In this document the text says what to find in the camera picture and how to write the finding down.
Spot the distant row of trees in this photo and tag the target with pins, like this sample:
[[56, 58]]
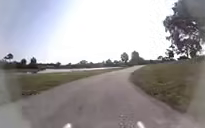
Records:
[[90, 62]]

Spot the pale water pond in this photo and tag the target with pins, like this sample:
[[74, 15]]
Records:
[[70, 70]]

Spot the grey paved path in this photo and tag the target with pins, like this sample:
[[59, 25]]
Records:
[[100, 100]]

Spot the grass field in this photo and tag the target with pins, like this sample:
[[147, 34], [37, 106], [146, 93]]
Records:
[[50, 80]]

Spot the grass verge with slope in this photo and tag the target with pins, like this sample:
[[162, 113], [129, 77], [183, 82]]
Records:
[[170, 81]]

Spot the robot's own part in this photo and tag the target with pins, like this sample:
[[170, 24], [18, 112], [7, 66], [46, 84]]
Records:
[[140, 125], [67, 125]]

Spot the large dark tree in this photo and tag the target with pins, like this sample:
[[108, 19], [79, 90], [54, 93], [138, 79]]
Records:
[[188, 28]]

